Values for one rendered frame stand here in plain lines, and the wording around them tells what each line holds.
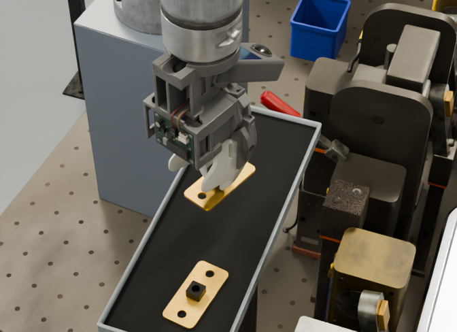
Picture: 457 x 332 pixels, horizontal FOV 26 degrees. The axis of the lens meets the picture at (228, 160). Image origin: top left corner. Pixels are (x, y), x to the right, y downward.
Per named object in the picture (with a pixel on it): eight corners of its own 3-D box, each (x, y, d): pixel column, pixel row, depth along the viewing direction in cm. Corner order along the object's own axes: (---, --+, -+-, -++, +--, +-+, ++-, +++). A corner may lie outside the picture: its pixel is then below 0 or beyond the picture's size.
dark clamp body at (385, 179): (365, 365, 154) (396, 205, 126) (292, 343, 157) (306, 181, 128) (377, 328, 159) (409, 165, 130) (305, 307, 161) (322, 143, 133)
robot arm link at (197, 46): (198, -31, 93) (264, 4, 90) (199, 7, 97) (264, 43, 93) (142, 7, 90) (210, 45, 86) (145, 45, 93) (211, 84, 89)
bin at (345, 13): (333, 67, 200) (337, 32, 194) (286, 56, 203) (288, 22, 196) (348, 34, 207) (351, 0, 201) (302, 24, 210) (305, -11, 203)
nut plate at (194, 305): (191, 331, 104) (191, 324, 103) (160, 316, 105) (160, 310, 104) (230, 274, 109) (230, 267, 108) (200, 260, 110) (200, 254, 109)
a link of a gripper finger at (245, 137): (213, 158, 105) (207, 96, 99) (224, 148, 106) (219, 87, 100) (247, 177, 103) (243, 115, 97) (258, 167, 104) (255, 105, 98)
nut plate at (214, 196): (207, 212, 107) (207, 205, 106) (181, 195, 109) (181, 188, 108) (257, 169, 111) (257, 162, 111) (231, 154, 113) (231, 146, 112)
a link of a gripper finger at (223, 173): (192, 211, 107) (184, 150, 100) (228, 180, 110) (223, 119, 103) (213, 225, 105) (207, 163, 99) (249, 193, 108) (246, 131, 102)
